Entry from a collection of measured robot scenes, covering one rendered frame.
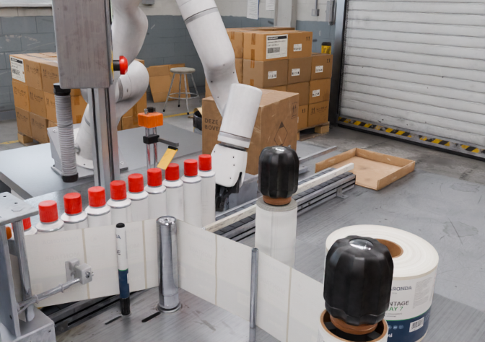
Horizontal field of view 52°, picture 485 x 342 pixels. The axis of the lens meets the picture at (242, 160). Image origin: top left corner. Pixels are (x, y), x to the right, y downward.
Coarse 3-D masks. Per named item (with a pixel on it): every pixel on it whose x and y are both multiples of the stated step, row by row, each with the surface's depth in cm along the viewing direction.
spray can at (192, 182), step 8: (192, 160) 120; (184, 168) 120; (192, 168) 119; (184, 176) 120; (192, 176) 120; (184, 184) 120; (192, 184) 119; (200, 184) 121; (184, 192) 120; (192, 192) 120; (200, 192) 121; (184, 200) 121; (192, 200) 120; (200, 200) 122; (184, 208) 122; (192, 208) 121; (200, 208) 123; (184, 216) 122; (192, 216) 122; (200, 216) 123; (192, 224) 122; (200, 224) 124
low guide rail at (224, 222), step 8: (344, 168) 171; (352, 168) 175; (320, 176) 162; (328, 176) 164; (304, 184) 154; (312, 184) 157; (296, 192) 151; (248, 208) 136; (232, 216) 131; (240, 216) 133; (216, 224) 126; (224, 224) 129
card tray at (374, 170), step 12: (336, 156) 199; (348, 156) 206; (360, 156) 209; (372, 156) 205; (384, 156) 202; (324, 168) 194; (336, 168) 195; (360, 168) 195; (372, 168) 196; (384, 168) 196; (396, 168) 196; (408, 168) 190; (360, 180) 182; (372, 180) 182; (384, 180) 176
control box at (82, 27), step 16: (64, 0) 92; (80, 0) 92; (96, 0) 93; (64, 16) 92; (80, 16) 93; (96, 16) 94; (64, 32) 93; (80, 32) 94; (96, 32) 95; (64, 48) 94; (80, 48) 95; (96, 48) 95; (64, 64) 95; (80, 64) 96; (96, 64) 96; (112, 64) 98; (64, 80) 96; (80, 80) 97; (96, 80) 97; (112, 80) 98
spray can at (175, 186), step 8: (168, 168) 116; (176, 168) 116; (168, 176) 116; (176, 176) 117; (168, 184) 116; (176, 184) 116; (168, 192) 116; (176, 192) 117; (168, 200) 117; (176, 200) 117; (168, 208) 118; (176, 208) 118; (176, 216) 118
